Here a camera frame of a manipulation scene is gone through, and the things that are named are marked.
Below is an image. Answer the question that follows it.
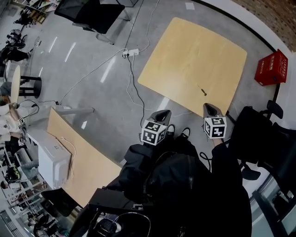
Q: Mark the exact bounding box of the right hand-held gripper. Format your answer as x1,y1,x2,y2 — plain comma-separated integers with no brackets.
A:
203,103,228,140

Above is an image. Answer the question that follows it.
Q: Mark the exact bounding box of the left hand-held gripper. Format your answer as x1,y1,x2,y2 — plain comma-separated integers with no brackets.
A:
140,109,173,146

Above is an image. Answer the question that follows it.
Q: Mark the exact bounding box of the person's left forearm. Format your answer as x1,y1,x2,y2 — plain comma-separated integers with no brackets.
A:
119,143,164,193

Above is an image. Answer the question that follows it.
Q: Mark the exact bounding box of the person's right forearm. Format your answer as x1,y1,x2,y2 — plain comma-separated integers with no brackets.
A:
211,138,245,200

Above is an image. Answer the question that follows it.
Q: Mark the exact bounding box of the black office chair with headrest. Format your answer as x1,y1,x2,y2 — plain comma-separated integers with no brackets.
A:
230,99,296,202

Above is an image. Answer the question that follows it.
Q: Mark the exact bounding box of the red plastic crate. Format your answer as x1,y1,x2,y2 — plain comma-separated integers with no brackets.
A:
254,49,289,87

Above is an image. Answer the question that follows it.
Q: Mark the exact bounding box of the white power strip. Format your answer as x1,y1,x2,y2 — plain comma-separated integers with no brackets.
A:
122,48,140,58

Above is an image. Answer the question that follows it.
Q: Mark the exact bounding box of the white cardboard box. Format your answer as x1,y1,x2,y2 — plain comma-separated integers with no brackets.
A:
37,136,73,190

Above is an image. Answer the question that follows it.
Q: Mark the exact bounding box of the black round stool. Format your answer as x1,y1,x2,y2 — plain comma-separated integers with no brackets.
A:
19,75,43,98

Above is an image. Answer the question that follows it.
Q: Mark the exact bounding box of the black mesh office chair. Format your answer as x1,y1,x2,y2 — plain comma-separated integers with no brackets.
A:
54,0,130,45

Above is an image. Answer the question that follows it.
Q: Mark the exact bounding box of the round white table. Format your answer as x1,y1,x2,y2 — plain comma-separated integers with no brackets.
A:
10,65,21,104

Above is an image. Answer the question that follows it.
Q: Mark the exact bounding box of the black power cable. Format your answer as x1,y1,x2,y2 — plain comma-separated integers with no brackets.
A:
126,55,146,128

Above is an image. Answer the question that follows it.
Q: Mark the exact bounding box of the white cord on box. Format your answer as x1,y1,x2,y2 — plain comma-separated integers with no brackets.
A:
60,137,77,180

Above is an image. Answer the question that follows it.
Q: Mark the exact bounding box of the long white floor cable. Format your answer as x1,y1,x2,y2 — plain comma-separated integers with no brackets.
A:
58,47,127,105

